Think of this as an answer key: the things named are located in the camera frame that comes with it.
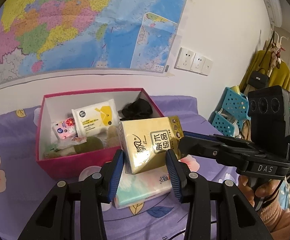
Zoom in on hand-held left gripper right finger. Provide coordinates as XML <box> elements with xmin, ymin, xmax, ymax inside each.
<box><xmin>165</xmin><ymin>149</ymin><xmax>273</xmax><ymax>240</ymax></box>

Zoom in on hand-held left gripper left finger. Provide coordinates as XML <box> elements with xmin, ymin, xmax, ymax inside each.
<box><xmin>21</xmin><ymin>149</ymin><xmax>124</xmax><ymax>240</ymax></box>

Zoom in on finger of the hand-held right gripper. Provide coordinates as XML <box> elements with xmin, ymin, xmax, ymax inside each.
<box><xmin>179</xmin><ymin>136</ymin><xmax>248</xmax><ymax>167</ymax></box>
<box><xmin>182</xmin><ymin>131</ymin><xmax>256</xmax><ymax>146</ymax></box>

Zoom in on pastel tissue box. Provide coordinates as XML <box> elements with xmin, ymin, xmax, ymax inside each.
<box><xmin>112</xmin><ymin>165</ymin><xmax>172</xmax><ymax>210</ymax></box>

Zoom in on beige plush toy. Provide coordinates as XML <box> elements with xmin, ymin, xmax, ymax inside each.
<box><xmin>104</xmin><ymin>126</ymin><xmax>122</xmax><ymax>148</ymax></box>

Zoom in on gold tissue pack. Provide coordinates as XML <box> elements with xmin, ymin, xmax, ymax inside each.
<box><xmin>117</xmin><ymin>116</ymin><xmax>185</xmax><ymax>175</ymax></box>

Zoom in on green plush toy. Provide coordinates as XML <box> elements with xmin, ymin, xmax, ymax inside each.
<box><xmin>74</xmin><ymin>135</ymin><xmax>105</xmax><ymax>155</ymax></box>

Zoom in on pink cardboard box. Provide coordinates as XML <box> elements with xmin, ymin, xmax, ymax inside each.
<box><xmin>36</xmin><ymin>87</ymin><xmax>170</xmax><ymax>180</ymax></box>

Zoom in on white wet wipes pack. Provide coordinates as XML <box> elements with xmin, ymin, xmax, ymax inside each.
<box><xmin>71</xmin><ymin>99</ymin><xmax>118</xmax><ymax>136</ymax></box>

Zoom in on floral pocket tissue pack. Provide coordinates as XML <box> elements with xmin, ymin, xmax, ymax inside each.
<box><xmin>51</xmin><ymin>117</ymin><xmax>77</xmax><ymax>140</ymax></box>

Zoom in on black cloth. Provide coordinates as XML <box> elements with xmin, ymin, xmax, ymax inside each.
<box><xmin>120</xmin><ymin>98</ymin><xmax>153</xmax><ymax>121</ymax></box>

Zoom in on pink sleeved right forearm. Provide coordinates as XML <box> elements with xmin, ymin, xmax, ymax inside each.
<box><xmin>256</xmin><ymin>195</ymin><xmax>290</xmax><ymax>234</ymax></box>

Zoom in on person's right hand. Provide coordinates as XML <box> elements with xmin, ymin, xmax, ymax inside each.
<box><xmin>238</xmin><ymin>174</ymin><xmax>284</xmax><ymax>205</ymax></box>

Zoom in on blue plastic rack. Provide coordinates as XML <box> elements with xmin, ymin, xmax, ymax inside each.
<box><xmin>208</xmin><ymin>86</ymin><xmax>250</xmax><ymax>138</ymax></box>

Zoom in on black bag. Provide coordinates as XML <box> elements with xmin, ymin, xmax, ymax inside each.
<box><xmin>247</xmin><ymin>71</ymin><xmax>270</xmax><ymax>88</ymax></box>

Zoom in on yellow garment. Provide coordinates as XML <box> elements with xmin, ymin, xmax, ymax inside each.
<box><xmin>238</xmin><ymin>50</ymin><xmax>290</xmax><ymax>93</ymax></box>

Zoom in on white coat rack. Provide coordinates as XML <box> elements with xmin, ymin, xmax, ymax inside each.
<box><xmin>262</xmin><ymin>30</ymin><xmax>289</xmax><ymax>68</ymax></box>

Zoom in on white air conditioner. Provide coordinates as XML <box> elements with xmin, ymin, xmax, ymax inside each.
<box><xmin>257</xmin><ymin>0</ymin><xmax>283</xmax><ymax>28</ymax></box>

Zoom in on white wall switch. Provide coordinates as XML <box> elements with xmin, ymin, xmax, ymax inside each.
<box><xmin>201</xmin><ymin>58</ymin><xmax>213</xmax><ymax>76</ymax></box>

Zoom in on white wall socket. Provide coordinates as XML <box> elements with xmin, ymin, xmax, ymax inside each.
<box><xmin>190</xmin><ymin>53</ymin><xmax>207</xmax><ymax>73</ymax></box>
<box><xmin>174</xmin><ymin>47</ymin><xmax>195</xmax><ymax>70</ymax></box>

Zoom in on colourful wall map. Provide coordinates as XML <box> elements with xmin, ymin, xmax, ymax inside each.
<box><xmin>0</xmin><ymin>0</ymin><xmax>194</xmax><ymax>90</ymax></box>

